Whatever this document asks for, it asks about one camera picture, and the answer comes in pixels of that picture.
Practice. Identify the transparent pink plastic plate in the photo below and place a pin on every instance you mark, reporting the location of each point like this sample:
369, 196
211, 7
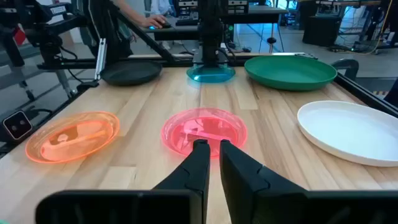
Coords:
202, 124

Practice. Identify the green plastic plate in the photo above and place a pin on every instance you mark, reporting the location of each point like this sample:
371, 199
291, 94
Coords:
289, 73

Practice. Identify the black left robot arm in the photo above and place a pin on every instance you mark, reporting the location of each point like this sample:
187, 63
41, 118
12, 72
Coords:
211, 37

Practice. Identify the black cabinet box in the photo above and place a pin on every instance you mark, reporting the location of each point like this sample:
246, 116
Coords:
321, 31

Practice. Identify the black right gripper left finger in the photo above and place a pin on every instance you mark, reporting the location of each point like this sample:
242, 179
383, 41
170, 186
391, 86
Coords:
199, 168

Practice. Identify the dark curved pipe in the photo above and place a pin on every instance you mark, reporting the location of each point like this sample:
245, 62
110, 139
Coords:
345, 63

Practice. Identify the black desk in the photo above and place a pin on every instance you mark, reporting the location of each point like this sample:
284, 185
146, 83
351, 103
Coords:
261, 15

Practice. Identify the transparent blue plastic plate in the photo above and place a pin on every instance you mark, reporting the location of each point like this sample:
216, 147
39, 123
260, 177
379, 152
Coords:
211, 76

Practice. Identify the person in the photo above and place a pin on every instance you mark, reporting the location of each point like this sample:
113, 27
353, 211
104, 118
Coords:
160, 6

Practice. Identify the dark purple plastic plate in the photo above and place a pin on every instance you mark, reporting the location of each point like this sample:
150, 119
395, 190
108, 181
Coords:
130, 73

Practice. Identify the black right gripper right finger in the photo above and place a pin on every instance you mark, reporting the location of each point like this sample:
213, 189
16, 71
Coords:
239, 174

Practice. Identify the small table-level camera box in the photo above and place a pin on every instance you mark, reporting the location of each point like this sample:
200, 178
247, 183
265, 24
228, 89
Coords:
17, 125

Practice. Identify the silver aluminium bracket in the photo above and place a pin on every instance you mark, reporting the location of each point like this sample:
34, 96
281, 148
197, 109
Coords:
101, 59

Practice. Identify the person's forearm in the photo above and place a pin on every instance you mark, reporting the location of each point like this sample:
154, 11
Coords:
130, 12

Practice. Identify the black computer mouse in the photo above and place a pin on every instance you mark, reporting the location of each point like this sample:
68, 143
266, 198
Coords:
164, 25

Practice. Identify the person's hand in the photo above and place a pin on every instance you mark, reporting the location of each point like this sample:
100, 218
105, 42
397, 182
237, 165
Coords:
154, 21

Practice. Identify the black metal stand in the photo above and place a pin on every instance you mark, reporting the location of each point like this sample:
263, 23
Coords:
46, 37

